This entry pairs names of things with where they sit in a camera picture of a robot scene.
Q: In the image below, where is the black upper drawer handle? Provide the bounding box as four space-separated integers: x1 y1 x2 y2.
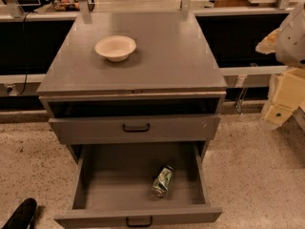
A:
122 123 151 133

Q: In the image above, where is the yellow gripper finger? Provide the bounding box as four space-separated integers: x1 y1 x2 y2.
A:
255 29 279 54

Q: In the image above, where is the grey open middle drawer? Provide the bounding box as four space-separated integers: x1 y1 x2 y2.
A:
54 142 222 229

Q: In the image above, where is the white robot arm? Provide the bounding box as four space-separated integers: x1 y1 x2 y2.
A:
255 2 305 130

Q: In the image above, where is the green crushed soda can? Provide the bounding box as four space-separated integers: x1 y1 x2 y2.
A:
152 165 173 198

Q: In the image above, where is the black power cable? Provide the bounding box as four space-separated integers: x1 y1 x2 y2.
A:
17 10 36 96

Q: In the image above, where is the black shoe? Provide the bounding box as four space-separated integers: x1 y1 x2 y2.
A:
1 198 37 229

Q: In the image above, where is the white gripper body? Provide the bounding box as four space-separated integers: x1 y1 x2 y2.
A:
264 68 305 126

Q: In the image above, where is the white paper bowl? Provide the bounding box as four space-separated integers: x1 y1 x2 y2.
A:
94 36 136 62

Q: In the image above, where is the grey drawer cabinet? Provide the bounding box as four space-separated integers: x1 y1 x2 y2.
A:
38 11 227 155

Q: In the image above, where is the black middle drawer handle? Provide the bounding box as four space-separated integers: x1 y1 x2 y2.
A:
125 217 153 229

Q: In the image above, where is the black drawer handle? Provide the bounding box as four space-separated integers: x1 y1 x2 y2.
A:
125 217 153 229
122 123 151 133

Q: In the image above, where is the grey upper drawer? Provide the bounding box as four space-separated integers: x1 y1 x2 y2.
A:
49 114 220 145

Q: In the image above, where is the grey metal railing frame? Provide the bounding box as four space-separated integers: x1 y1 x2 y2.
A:
1 0 287 98

